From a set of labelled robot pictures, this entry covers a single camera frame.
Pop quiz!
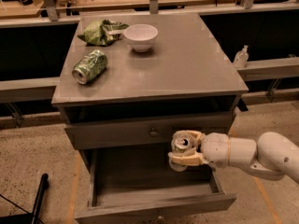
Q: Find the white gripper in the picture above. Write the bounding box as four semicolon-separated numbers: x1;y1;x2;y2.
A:
168;130;229;168

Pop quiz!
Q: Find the white green 7up can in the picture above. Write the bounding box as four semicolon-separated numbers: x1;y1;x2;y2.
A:
168;135;196;172

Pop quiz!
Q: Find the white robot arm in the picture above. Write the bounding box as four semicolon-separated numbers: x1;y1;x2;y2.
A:
168;130;299;183

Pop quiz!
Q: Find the closed grey top drawer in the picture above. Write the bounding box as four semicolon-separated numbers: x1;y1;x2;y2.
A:
65;112;235;149

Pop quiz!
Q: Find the round metal top drawer knob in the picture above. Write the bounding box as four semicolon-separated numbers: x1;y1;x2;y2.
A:
149;128;158;137

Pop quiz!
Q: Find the grey wooden drawer cabinet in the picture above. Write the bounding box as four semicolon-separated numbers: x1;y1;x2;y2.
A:
50;13;249;224

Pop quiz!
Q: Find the open grey middle drawer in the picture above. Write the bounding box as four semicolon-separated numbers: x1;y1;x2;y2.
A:
75;144;236;224

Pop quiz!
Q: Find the crushed green soda can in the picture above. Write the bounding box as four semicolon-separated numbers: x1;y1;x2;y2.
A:
72;49;108;84

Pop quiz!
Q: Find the clear sanitizer pump bottle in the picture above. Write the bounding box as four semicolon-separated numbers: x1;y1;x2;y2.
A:
233;45;249;68

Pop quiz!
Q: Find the white ceramic bowl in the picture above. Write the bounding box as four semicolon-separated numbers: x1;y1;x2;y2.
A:
123;24;158;52

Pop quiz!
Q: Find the green chip bag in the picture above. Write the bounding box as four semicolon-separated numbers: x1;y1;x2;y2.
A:
78;19;129;47

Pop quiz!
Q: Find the black pole stand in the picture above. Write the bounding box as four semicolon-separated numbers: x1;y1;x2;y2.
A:
0;174;50;224

